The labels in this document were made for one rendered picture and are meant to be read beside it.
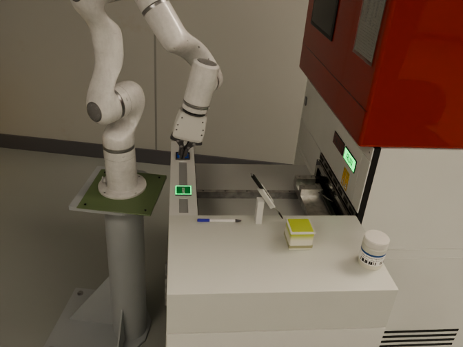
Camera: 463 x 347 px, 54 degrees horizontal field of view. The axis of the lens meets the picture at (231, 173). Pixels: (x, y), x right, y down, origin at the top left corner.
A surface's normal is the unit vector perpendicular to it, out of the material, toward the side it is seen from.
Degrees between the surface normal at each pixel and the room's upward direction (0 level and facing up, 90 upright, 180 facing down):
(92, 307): 90
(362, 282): 0
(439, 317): 90
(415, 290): 90
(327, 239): 0
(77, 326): 0
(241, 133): 90
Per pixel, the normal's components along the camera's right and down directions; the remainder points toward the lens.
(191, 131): 0.11, 0.54
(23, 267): 0.07, -0.86
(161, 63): -0.09, 0.49
